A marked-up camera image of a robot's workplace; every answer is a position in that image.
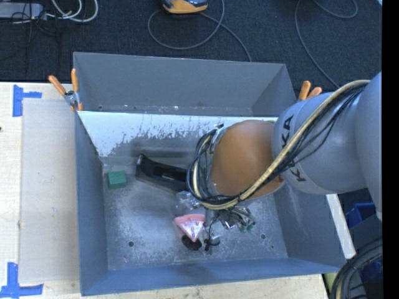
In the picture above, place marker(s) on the pink toy pizza slice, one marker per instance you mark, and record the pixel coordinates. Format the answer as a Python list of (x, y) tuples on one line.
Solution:
[(190, 226)]

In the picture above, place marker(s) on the dark brown round disc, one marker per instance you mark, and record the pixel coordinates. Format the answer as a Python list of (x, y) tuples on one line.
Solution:
[(190, 243)]

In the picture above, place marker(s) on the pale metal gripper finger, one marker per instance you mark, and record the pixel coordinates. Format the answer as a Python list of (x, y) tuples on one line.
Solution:
[(208, 229), (215, 238)]

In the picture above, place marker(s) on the pale wood flat board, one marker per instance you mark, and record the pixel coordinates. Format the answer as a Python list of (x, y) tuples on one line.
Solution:
[(46, 182)]

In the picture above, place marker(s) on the green block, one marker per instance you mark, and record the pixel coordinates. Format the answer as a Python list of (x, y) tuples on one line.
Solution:
[(117, 179)]

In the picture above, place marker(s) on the black stapler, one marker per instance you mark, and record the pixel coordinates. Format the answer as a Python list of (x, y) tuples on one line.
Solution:
[(159, 173)]

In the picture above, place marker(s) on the grey metal bin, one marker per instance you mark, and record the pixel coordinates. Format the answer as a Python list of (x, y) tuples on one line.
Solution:
[(149, 216)]

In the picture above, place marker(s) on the clear glass thing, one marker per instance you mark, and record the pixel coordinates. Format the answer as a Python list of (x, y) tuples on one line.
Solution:
[(186, 199)]

